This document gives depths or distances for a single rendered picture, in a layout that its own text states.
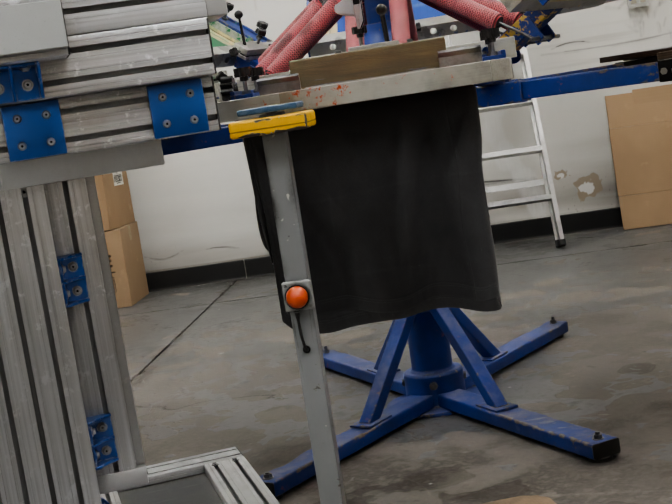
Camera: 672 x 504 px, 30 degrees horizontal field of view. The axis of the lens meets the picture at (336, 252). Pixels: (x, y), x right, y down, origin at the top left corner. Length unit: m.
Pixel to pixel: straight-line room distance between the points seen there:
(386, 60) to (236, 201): 4.34
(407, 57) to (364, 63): 0.10
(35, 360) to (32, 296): 0.11
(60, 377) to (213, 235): 4.98
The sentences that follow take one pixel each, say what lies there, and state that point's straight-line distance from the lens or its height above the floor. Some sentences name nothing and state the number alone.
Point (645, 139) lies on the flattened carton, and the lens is 6.99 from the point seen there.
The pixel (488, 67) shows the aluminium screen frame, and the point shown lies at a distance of 2.26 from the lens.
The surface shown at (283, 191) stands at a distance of 2.10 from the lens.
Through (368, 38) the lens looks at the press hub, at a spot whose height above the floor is 1.11.
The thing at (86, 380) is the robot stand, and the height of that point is 0.54.
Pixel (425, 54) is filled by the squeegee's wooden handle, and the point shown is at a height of 1.03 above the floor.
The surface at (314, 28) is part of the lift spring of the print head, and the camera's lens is 3.53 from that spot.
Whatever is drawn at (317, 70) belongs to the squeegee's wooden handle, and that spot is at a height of 1.03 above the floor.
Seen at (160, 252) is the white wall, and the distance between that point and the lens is 7.26.
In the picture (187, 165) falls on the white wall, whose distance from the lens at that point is 7.17.
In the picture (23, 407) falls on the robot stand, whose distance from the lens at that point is 2.23.
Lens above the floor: 0.98
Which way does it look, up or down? 7 degrees down
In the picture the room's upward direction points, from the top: 9 degrees counter-clockwise
